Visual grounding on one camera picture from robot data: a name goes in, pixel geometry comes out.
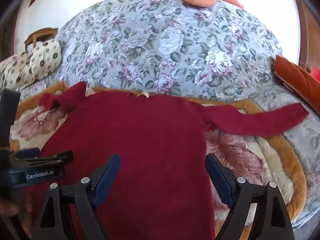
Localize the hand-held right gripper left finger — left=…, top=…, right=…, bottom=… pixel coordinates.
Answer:
left=31, top=152, right=122, bottom=240

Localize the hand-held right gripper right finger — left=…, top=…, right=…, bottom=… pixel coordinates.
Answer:
left=205, top=152, right=295, bottom=240

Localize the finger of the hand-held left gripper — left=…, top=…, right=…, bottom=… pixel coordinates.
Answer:
left=11, top=149, right=74, bottom=167

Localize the dark red knit sweater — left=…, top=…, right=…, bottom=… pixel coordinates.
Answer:
left=26, top=81, right=310, bottom=240

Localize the person's left hand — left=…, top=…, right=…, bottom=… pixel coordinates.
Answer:
left=0, top=199, right=34, bottom=239

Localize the plush rose print blanket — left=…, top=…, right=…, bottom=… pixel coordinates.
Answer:
left=10, top=81, right=307, bottom=234

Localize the grey floral bed sheet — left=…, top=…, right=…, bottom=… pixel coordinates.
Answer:
left=250, top=82, right=320, bottom=233

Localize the cream spotted pillow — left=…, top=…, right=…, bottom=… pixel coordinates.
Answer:
left=0, top=39, right=62, bottom=90

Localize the wooden chair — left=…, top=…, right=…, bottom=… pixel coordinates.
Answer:
left=24, top=27, right=58, bottom=53

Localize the orange velvet cushion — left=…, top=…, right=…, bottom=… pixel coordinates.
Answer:
left=272, top=55, right=320, bottom=108

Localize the grey floral quilt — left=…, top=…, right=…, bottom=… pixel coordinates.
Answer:
left=56, top=0, right=284, bottom=103

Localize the wooden door frame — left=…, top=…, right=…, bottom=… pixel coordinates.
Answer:
left=299, top=4, right=320, bottom=70

